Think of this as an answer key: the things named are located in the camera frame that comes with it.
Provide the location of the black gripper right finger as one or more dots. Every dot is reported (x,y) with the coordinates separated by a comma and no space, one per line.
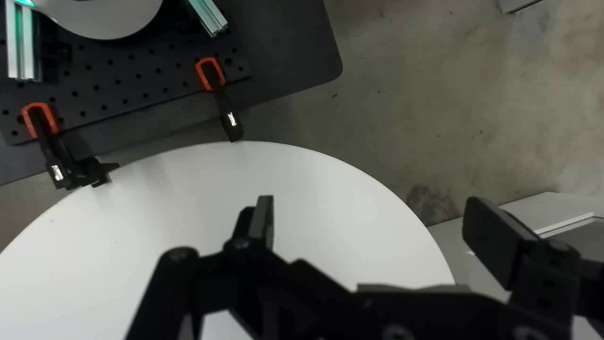
(528,266)

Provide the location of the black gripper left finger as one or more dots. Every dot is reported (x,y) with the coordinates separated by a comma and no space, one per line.
(255,225)

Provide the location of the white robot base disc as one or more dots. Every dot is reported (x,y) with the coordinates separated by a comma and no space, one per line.
(100,19)

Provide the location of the orange black clamp right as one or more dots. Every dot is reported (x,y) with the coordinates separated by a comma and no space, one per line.
(211,77)

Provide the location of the orange black clamp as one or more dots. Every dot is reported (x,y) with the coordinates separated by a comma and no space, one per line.
(211,77)
(60,164)

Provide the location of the black perforated breadboard plate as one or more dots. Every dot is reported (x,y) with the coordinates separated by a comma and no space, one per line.
(113,93)

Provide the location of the orange black clamp left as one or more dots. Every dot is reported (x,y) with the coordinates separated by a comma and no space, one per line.
(60,164)

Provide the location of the aluminium extrusion rail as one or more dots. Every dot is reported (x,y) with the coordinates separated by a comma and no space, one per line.
(20,40)

